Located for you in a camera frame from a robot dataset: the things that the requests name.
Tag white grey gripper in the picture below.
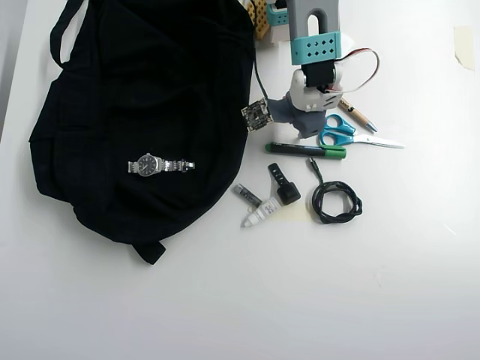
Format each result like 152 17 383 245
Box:
285 61 348 140

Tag yellow teal robot base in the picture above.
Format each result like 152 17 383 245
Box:
239 0 294 50

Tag grey USB stick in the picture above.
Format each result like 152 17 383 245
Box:
232 183 263 206

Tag black fabric bag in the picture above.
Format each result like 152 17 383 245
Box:
28 0 260 266

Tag black marker green cap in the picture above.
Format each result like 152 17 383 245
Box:
265 141 348 161

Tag brown cardboard ballpoint pen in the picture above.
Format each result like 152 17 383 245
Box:
337 96 378 134

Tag black fitness tracker band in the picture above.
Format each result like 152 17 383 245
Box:
267 163 302 206

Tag white dropper bottle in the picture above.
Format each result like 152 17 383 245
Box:
239 197 281 229

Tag silver metal wristwatch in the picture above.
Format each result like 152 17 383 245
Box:
127 152 196 177

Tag beige tape piece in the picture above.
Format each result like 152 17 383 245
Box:
453 25 476 71

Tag blue handled scissors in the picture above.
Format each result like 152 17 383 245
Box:
318 113 407 150

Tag black usb cable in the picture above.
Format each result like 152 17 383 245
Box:
307 157 364 225

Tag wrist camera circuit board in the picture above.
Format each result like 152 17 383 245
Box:
240 96 299 133

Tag thin black camera cable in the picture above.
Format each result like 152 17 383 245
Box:
253 48 269 101

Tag white red servo wires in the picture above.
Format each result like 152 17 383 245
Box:
329 47 380 95

